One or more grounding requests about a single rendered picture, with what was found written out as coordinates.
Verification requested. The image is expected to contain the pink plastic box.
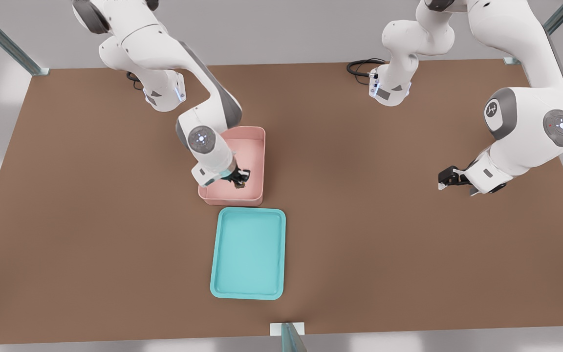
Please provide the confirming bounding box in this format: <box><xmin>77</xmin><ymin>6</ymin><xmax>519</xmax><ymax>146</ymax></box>
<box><xmin>198</xmin><ymin>127</ymin><xmax>266</xmax><ymax>207</ymax></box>

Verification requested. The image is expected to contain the silver frame post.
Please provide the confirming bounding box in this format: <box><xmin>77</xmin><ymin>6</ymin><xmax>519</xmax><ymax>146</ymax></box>
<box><xmin>503</xmin><ymin>0</ymin><xmax>563</xmax><ymax>66</ymax></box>
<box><xmin>270</xmin><ymin>322</ymin><xmax>307</xmax><ymax>352</ymax></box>
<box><xmin>0</xmin><ymin>4</ymin><xmax>50</xmax><ymax>76</ymax></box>

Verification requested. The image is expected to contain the pale blue-green tray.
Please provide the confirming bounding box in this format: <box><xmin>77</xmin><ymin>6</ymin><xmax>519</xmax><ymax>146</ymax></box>
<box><xmin>210</xmin><ymin>207</ymin><xmax>287</xmax><ymax>300</ymax></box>

